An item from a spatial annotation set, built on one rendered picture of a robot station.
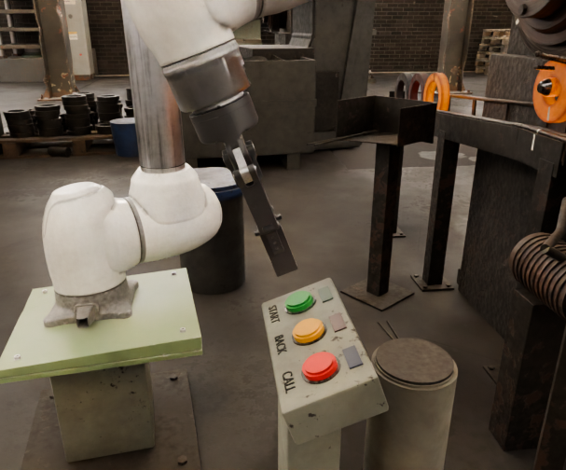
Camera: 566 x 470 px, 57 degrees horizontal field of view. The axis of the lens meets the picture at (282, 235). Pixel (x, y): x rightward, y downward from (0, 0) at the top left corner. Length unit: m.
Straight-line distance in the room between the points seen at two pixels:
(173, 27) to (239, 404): 1.12
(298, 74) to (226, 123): 3.07
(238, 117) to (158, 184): 0.59
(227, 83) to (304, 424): 0.38
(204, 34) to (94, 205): 0.63
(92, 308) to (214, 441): 0.47
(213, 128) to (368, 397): 0.34
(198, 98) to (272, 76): 3.04
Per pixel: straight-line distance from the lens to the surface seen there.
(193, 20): 0.58
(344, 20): 4.25
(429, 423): 0.79
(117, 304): 1.20
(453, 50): 8.50
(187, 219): 1.20
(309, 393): 0.59
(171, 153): 1.18
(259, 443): 1.40
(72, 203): 1.14
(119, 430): 1.35
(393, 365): 0.77
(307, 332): 0.66
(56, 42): 8.00
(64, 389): 1.28
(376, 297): 2.02
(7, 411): 1.66
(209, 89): 0.59
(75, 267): 1.16
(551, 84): 1.47
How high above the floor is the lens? 0.96
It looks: 22 degrees down
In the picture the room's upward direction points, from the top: straight up
